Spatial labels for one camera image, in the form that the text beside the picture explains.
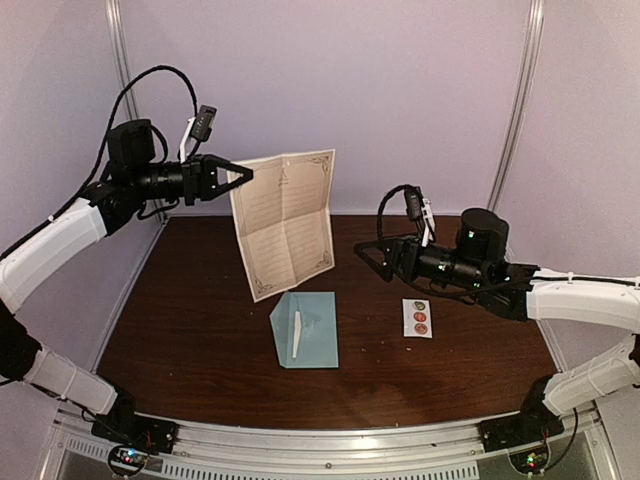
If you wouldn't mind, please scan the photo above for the left aluminium frame post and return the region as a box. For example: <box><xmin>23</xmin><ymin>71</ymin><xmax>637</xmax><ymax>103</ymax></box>
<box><xmin>103</xmin><ymin>0</ymin><xmax>169</xmax><ymax>224</ymax></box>

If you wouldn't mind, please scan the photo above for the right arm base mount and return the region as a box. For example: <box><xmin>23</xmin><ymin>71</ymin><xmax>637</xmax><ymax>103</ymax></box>
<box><xmin>479</xmin><ymin>413</ymin><xmax>564</xmax><ymax>475</ymax></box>

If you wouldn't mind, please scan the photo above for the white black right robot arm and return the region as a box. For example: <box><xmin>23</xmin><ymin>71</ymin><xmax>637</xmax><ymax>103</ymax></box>
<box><xmin>354</xmin><ymin>208</ymin><xmax>639</xmax><ymax>442</ymax></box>

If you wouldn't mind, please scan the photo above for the beige ornate letter paper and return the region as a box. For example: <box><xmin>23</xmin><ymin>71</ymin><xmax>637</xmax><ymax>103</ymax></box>
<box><xmin>291</xmin><ymin>310</ymin><xmax>302</xmax><ymax>359</ymax></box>

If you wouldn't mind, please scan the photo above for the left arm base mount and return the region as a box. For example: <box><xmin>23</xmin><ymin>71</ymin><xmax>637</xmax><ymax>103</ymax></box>
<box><xmin>91</xmin><ymin>414</ymin><xmax>178</xmax><ymax>478</ymax></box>

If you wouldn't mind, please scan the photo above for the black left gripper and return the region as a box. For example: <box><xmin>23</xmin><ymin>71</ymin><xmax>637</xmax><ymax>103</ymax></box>
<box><xmin>132</xmin><ymin>154</ymin><xmax>253</xmax><ymax>207</ymax></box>

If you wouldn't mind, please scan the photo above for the front aluminium rail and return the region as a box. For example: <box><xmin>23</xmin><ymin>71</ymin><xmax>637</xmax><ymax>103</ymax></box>
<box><xmin>35</xmin><ymin>404</ymin><xmax>622</xmax><ymax>479</ymax></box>

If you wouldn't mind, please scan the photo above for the sticker sheet with three seals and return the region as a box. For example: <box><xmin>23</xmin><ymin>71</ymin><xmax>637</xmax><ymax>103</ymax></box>
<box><xmin>402</xmin><ymin>299</ymin><xmax>433</xmax><ymax>338</ymax></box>

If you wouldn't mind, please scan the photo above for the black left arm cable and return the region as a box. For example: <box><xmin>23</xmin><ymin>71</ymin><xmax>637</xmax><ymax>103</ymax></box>
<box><xmin>0</xmin><ymin>64</ymin><xmax>199</xmax><ymax>261</ymax></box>

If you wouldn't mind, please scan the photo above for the light blue envelope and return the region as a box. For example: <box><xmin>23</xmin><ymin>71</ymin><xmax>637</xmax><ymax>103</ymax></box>
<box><xmin>270</xmin><ymin>292</ymin><xmax>339</xmax><ymax>369</ymax></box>

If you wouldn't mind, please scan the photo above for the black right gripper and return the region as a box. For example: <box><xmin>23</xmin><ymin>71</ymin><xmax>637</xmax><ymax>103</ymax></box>
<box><xmin>354</xmin><ymin>231</ymin><xmax>487</xmax><ymax>292</ymax></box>

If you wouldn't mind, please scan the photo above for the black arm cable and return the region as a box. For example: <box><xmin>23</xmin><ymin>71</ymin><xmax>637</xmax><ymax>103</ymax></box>
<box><xmin>376</xmin><ymin>184</ymin><xmax>531</xmax><ymax>306</ymax></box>
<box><xmin>0</xmin><ymin>64</ymin><xmax>199</xmax><ymax>261</ymax></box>

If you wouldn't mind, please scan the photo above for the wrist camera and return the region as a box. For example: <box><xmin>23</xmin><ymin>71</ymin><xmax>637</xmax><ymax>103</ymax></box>
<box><xmin>179</xmin><ymin>105</ymin><xmax>217</xmax><ymax>163</ymax></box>
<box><xmin>404</xmin><ymin>186</ymin><xmax>436</xmax><ymax>247</ymax></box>

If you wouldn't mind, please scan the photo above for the right aluminium frame post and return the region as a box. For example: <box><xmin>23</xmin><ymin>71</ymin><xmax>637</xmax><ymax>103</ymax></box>
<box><xmin>487</xmin><ymin>0</ymin><xmax>545</xmax><ymax>212</ymax></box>

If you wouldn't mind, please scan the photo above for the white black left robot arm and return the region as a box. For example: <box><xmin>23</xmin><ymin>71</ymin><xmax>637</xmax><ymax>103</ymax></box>
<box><xmin>1</xmin><ymin>119</ymin><xmax>253</xmax><ymax>444</ymax></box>

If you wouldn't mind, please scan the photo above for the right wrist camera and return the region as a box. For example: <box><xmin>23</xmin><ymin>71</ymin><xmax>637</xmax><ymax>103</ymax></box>
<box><xmin>404</xmin><ymin>186</ymin><xmax>436</xmax><ymax>247</ymax></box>

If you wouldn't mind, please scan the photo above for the aluminium frame post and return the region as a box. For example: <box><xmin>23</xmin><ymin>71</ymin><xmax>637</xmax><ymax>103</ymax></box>
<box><xmin>103</xmin><ymin>0</ymin><xmax>169</xmax><ymax>224</ymax></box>
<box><xmin>487</xmin><ymin>0</ymin><xmax>545</xmax><ymax>212</ymax></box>

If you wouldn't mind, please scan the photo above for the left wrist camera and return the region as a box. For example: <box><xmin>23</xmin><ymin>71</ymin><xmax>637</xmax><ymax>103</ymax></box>
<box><xmin>179</xmin><ymin>105</ymin><xmax>217</xmax><ymax>163</ymax></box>

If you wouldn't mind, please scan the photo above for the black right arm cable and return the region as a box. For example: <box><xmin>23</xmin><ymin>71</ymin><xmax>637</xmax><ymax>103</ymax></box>
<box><xmin>376</xmin><ymin>184</ymin><xmax>531</xmax><ymax>306</ymax></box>

